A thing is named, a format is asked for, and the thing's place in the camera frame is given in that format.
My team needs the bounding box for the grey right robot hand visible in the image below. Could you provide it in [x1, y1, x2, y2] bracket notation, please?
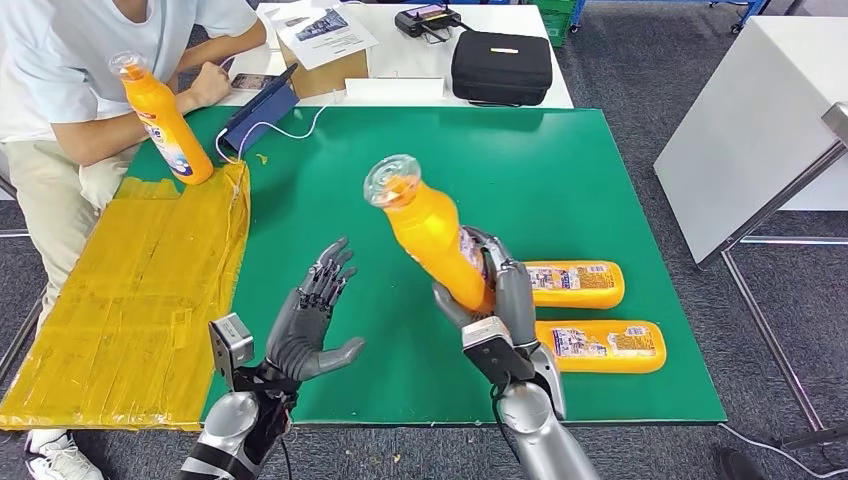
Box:
[431, 225, 540, 349]

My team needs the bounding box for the person's right hand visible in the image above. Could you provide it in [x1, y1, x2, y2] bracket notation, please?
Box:
[187, 61, 232, 109]

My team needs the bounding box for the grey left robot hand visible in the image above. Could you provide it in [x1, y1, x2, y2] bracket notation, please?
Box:
[264, 237, 367, 384]

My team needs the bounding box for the orange detergent bottle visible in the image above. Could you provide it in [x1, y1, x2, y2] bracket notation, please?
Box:
[533, 319, 668, 376]
[521, 259, 626, 311]
[107, 50, 215, 187]
[362, 153, 497, 314]

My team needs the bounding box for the black smartphone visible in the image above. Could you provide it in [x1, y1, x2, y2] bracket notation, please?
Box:
[229, 72, 283, 92]

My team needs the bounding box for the dark blue tablet case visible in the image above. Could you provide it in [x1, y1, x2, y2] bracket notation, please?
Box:
[218, 62, 301, 159]

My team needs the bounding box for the brown cardboard box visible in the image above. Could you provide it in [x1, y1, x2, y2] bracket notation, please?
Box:
[276, 36, 371, 99]

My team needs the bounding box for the printed white paper sheet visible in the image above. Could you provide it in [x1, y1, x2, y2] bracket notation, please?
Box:
[264, 3, 380, 71]

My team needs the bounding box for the person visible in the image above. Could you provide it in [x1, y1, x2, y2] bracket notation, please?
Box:
[0, 0, 268, 480]

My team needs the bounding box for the yellow taped cardboard sheet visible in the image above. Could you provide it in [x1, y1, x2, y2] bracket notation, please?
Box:
[0, 160, 253, 432]

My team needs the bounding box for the flat white box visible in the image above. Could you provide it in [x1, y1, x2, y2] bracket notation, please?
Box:
[344, 76, 446, 102]

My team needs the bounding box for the black remote controller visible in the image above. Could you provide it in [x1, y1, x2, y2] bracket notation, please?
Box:
[394, 3, 473, 42]

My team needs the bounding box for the black zip carrying case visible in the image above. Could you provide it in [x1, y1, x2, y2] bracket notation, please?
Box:
[451, 29, 554, 107]

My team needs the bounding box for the white sneaker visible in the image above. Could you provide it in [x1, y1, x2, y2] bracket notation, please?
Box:
[25, 429, 106, 480]

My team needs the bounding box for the green plastic crate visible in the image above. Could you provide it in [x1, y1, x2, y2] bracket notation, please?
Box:
[533, 0, 576, 48]

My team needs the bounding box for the black shoe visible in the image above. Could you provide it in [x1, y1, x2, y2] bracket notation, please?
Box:
[717, 448, 770, 480]

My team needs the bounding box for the blue steel rack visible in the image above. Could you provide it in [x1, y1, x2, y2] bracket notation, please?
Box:
[569, 0, 773, 34]

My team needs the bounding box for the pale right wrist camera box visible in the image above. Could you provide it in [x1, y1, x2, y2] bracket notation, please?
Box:
[461, 316, 535, 386]

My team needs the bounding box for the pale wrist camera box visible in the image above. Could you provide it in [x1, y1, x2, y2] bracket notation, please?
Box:
[207, 313, 257, 392]
[461, 316, 535, 386]

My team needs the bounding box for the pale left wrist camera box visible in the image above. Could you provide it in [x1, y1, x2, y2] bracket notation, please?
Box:
[207, 313, 257, 392]

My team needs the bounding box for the white charging cable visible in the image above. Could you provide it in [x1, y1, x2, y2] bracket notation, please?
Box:
[213, 102, 331, 167]

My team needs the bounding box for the thin white power cable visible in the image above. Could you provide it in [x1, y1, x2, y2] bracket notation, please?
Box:
[718, 423, 848, 480]

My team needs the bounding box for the white table with metal frame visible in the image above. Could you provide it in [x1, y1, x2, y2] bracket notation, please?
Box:
[654, 14, 848, 453]

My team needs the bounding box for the grey metal chair frame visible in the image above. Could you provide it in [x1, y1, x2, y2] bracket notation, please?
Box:
[0, 170, 41, 386]

